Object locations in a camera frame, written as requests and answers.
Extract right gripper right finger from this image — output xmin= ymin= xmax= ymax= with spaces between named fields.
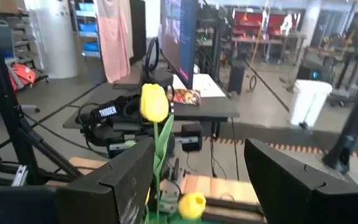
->
xmin=244 ymin=138 xmax=358 ymax=224

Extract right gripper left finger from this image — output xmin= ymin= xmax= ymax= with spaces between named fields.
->
xmin=56 ymin=138 xmax=155 ymax=224

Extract orange black striped floor strip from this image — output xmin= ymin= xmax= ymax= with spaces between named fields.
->
xmin=202 ymin=136 xmax=358 ymax=161

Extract black floor stand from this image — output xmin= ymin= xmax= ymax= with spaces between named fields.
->
xmin=321 ymin=68 xmax=358 ymax=175

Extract white waste bin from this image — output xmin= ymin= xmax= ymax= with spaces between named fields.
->
xmin=287 ymin=78 xmax=334 ymax=129

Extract black desk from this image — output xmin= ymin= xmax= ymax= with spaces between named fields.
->
xmin=62 ymin=73 xmax=241 ymax=130

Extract colourful snack bag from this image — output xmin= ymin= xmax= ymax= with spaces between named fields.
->
xmin=167 ymin=88 xmax=202 ymax=106

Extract black machine with blue light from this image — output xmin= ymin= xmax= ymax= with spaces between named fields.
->
xmin=296 ymin=58 xmax=324 ymax=82

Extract black headphones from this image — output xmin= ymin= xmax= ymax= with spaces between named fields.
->
xmin=142 ymin=36 xmax=174 ymax=91

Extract black upright box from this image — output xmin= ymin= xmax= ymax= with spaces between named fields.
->
xmin=227 ymin=60 xmax=246 ymax=96

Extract white sheet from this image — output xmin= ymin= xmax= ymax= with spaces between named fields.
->
xmin=172 ymin=73 xmax=227 ymax=98

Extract red floor machine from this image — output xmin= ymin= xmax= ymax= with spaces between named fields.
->
xmin=9 ymin=63 xmax=38 ymax=85

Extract pink cloth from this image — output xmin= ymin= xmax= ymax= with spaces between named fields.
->
xmin=94 ymin=0 xmax=135 ymax=83

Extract white round pillar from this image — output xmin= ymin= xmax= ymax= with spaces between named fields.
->
xmin=23 ymin=0 xmax=79 ymax=80

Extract blue shelf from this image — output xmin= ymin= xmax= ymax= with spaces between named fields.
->
xmin=70 ymin=0 xmax=102 ymax=60

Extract computer monitor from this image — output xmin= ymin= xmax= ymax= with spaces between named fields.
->
xmin=159 ymin=0 xmax=198 ymax=90

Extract red tool cabinet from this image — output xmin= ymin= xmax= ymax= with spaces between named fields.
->
xmin=231 ymin=7 xmax=307 ymax=43

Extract grey storage rack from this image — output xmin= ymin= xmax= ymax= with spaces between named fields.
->
xmin=0 ymin=17 xmax=32 ymax=65

